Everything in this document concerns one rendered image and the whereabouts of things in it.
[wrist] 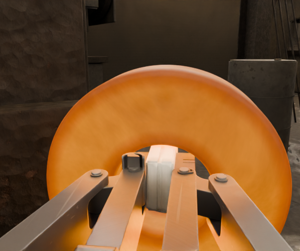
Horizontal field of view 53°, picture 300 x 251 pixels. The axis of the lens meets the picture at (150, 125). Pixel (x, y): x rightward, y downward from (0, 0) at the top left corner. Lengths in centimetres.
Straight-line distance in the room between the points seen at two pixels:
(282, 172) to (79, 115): 12
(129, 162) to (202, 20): 802
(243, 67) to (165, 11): 506
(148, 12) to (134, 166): 722
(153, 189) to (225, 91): 7
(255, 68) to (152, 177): 253
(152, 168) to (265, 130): 7
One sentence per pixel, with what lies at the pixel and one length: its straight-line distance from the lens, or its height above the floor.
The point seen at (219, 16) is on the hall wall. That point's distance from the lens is 851.
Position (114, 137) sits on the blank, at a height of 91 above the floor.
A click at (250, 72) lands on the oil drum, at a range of 268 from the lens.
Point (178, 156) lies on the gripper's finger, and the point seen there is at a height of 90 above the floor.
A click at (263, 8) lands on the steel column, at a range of 434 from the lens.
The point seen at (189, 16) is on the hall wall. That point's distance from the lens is 793.
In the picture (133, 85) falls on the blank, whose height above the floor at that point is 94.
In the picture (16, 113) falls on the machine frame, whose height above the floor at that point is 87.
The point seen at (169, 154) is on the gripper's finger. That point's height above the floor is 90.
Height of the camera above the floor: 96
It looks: 14 degrees down
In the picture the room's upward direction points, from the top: straight up
